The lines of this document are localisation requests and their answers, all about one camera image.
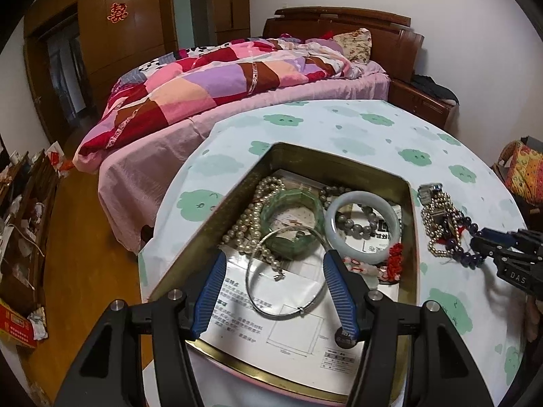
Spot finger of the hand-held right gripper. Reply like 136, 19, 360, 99
479, 227, 531, 247
469, 235, 516, 266

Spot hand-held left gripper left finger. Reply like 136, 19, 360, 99
51, 251, 230, 407

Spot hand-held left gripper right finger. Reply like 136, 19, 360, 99
322, 249, 497, 407

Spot dark blue bead bracelet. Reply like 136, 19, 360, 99
450, 216, 486, 268

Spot thin silver bangle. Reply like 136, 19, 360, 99
245, 227, 337, 321

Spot gold bead chain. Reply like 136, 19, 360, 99
421, 191, 467, 259

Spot red knot charm bracelet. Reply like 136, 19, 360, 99
343, 241, 404, 283

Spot grey-brown bead bracelet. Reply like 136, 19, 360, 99
318, 183, 382, 238

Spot white jade bangle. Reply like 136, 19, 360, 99
324, 191, 402, 264

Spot pink tin box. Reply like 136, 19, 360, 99
144, 142, 420, 403

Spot metal wrist watch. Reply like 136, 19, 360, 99
418, 182, 446, 204

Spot pearl necklace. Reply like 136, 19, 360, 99
218, 176, 289, 280

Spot green jade segmented bracelet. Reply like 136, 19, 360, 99
260, 190, 326, 260

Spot person's right forearm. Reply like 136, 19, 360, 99
520, 292, 543, 348

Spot dark red garment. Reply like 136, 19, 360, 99
515, 195, 543, 230

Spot wicker chair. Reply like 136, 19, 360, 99
492, 153, 543, 221

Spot colourful patterned cushion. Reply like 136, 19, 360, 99
503, 142, 543, 198

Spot white instruction sheet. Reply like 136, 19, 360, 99
197, 244, 374, 374

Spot wooden nightstand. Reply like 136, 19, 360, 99
388, 77, 459, 130

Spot bed with pink sheet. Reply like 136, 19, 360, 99
97, 61, 391, 255

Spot dark clothes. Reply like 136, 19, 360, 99
409, 74, 460, 106

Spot red cardboard box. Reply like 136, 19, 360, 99
0, 299, 39, 350

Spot dark wooden cabinet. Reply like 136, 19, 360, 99
0, 148, 60, 310

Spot white and red bag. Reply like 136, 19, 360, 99
44, 142, 75, 172

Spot patchwork quilt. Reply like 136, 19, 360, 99
73, 36, 366, 172

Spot floral pillow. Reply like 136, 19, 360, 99
333, 28, 373, 65

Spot wooden headboard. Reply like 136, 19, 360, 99
262, 6, 425, 81

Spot black white printed blanket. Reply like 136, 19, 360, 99
138, 44, 221, 75

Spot brown wooden wardrobe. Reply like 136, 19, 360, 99
23, 0, 251, 136

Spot red paper decoration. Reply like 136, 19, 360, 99
106, 2, 128, 24

